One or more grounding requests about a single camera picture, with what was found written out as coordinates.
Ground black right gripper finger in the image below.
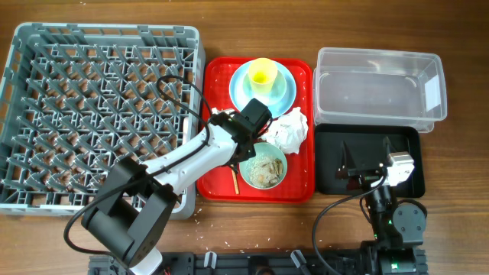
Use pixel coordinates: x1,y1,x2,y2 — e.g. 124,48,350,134
383,136,397,156
339,141,356,170

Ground white paper napkin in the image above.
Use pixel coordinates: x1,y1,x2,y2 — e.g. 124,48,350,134
261,107,309,154

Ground yellow plastic cup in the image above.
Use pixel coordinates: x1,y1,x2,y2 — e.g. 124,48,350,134
248,58,278,95

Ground green bowl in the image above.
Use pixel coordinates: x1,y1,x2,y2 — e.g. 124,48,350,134
238,142,287,190

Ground wooden chopstick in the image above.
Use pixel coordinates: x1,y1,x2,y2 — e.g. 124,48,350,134
232,170,240,195

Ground light blue bowl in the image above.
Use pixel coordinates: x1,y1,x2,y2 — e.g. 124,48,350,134
243,71,287,105

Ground rice and food scraps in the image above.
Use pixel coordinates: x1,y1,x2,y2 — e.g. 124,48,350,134
249,155,284,189

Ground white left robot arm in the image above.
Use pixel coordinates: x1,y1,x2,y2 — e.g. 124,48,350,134
82,99,272,274

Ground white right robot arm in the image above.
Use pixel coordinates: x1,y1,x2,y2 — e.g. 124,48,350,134
335,138,427,274

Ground black waste tray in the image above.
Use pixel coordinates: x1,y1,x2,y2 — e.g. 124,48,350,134
315,124,426,198

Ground grey dishwasher rack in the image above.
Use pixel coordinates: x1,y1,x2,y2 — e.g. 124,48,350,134
1,23,206,216

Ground light blue plate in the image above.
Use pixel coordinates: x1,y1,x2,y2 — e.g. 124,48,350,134
229,61,297,118

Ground clear plastic bin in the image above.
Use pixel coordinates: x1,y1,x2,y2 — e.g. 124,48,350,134
313,47,448,133

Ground red plastic tray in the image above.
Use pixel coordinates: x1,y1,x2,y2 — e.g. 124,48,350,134
196,57,315,203

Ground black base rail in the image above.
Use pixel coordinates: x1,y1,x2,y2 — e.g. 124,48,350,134
87,250,427,275

